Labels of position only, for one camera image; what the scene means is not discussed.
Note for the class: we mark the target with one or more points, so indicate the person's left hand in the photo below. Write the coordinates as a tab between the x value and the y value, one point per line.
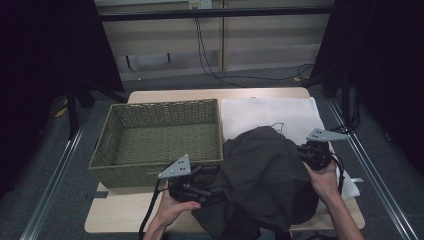
173	210

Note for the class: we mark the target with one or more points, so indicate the white mesh laundry bag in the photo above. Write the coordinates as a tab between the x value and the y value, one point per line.
260	113

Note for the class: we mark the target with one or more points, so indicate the person's right hand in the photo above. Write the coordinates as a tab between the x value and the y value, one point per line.
326	183

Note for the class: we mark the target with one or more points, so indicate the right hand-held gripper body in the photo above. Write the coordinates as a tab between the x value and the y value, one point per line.
316	155

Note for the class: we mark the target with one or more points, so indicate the person's lap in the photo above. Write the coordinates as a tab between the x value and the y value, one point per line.
190	237

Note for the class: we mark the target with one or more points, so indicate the green woven basket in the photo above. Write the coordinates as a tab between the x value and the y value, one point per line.
160	143

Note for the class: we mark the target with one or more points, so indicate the black garment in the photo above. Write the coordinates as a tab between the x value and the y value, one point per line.
263	173

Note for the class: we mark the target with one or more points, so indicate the black stand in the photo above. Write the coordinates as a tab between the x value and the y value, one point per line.
71	113
345	96

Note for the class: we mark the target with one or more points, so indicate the yellow tape piece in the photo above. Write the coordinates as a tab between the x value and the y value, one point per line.
61	112

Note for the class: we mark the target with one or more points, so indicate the black horizontal bar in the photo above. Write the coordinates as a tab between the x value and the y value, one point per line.
200	14

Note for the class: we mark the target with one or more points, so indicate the gray tape piece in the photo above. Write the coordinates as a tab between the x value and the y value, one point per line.
100	194

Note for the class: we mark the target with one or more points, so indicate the white wall socket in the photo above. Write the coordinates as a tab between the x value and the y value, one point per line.
200	4

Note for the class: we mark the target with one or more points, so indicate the metal floor rail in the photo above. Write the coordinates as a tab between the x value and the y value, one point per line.
376	173
53	183

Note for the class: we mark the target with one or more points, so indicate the black curtain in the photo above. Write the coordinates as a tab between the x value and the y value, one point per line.
40	66
383	66

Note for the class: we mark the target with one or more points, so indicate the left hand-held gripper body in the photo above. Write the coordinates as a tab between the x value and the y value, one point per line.
181	186

